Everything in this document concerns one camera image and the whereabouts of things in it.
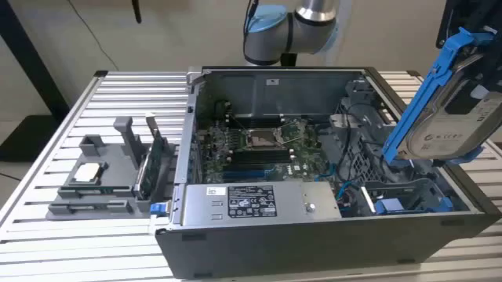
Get black RAM slot bank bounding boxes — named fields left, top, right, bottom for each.
left=230, top=116, right=284, bottom=129
left=232, top=149, right=293, bottom=165

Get thin metal locking lever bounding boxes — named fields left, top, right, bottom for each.
left=229, top=113, right=248, bottom=130

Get silver CPU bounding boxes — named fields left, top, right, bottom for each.
left=73, top=163, right=104, bottom=182

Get blue wire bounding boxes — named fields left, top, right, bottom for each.
left=316, top=164, right=356, bottom=203

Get black flat base plate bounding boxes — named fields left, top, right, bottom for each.
left=0, top=114, right=60, bottom=162

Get black wire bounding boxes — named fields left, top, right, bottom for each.
left=337, top=102, right=392, bottom=184

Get green motherboard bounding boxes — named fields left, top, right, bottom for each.
left=194, top=117, right=337, bottom=184

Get metal socket cover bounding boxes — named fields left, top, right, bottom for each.
left=276, top=122, right=308, bottom=145

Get silver power supply with label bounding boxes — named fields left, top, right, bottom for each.
left=181, top=181, right=341, bottom=227

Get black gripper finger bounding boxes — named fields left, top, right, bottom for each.
left=444, top=49, right=502, bottom=116

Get black upright post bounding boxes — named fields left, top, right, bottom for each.
left=0, top=0, right=70, bottom=118

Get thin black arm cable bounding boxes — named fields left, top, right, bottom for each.
left=244, top=0, right=259, bottom=33

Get CPU socket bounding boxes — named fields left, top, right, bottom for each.
left=244, top=127, right=279, bottom=147

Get hard disk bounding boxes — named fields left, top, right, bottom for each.
left=381, top=26, right=502, bottom=165

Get perforated metal disk bay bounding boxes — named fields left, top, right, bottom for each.
left=331, top=96, right=412, bottom=189

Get grey parts rack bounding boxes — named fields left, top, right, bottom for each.
left=45, top=116, right=181, bottom=221

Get green RAM stick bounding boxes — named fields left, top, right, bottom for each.
left=68, top=203, right=120, bottom=212
left=77, top=187, right=129, bottom=195

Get blue disk carrier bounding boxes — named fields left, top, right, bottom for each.
left=373, top=197, right=453, bottom=214

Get blue expansion slot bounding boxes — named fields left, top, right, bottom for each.
left=221, top=169, right=275, bottom=182

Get green graphics card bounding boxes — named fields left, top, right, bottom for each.
left=132, top=113, right=169, bottom=200

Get thin black wall cable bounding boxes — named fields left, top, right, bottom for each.
left=65, top=0, right=117, bottom=71

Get open dark grey PC case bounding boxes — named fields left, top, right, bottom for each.
left=154, top=66, right=502, bottom=280

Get black hanging strap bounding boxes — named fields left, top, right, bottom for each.
left=130, top=0, right=142, bottom=24

